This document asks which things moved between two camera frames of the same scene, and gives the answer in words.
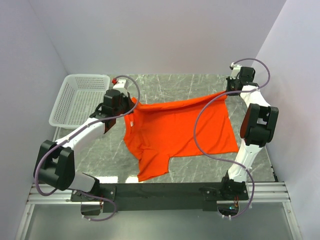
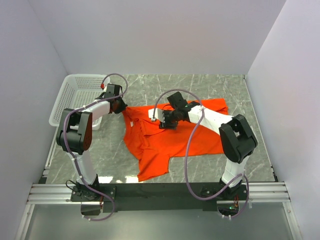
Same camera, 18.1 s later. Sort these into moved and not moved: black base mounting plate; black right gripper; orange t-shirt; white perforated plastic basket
Moved: black right gripper
Not moved: orange t-shirt; black base mounting plate; white perforated plastic basket
